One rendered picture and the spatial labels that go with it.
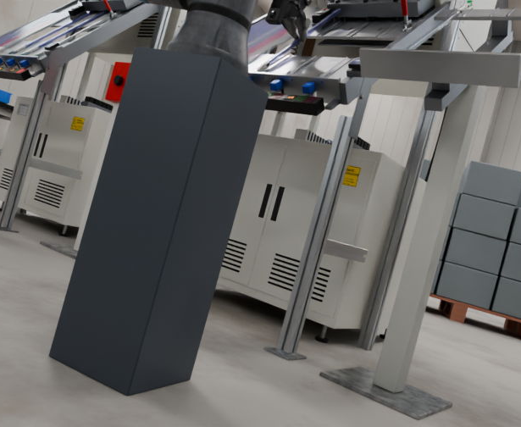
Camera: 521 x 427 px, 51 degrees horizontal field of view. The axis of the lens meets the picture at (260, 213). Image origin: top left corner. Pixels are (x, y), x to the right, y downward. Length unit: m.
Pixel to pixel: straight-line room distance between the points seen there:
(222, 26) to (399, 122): 8.34
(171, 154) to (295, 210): 0.98
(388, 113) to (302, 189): 7.55
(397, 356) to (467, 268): 2.86
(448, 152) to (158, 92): 0.75
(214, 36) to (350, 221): 0.92
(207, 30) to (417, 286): 0.77
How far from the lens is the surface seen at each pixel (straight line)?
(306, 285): 1.43
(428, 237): 1.37
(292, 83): 1.58
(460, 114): 1.42
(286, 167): 1.88
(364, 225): 1.72
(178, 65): 0.94
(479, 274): 4.23
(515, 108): 9.09
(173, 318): 0.94
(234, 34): 0.98
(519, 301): 4.29
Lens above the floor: 0.32
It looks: 1 degrees up
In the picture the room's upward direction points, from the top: 15 degrees clockwise
